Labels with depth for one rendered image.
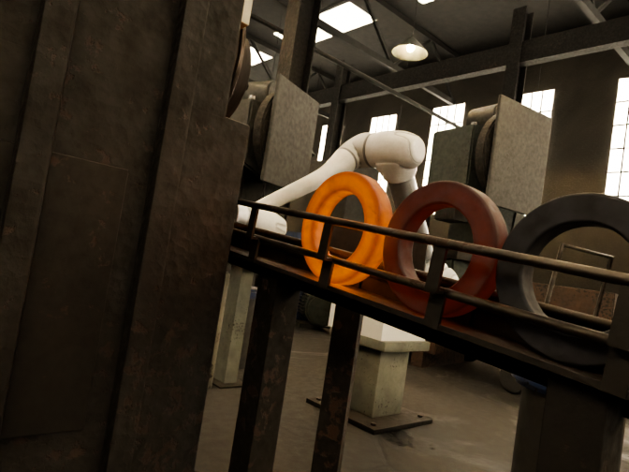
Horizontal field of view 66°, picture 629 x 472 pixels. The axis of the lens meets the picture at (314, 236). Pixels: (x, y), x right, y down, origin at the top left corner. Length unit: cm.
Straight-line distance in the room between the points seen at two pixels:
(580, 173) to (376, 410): 1199
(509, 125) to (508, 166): 49
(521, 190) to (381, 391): 476
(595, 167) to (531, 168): 699
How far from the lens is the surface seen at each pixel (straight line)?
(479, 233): 64
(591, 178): 1364
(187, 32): 92
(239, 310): 233
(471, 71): 1121
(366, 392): 218
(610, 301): 473
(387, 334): 207
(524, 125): 671
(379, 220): 73
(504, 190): 634
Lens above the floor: 63
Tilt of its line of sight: 3 degrees up
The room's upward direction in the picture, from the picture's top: 9 degrees clockwise
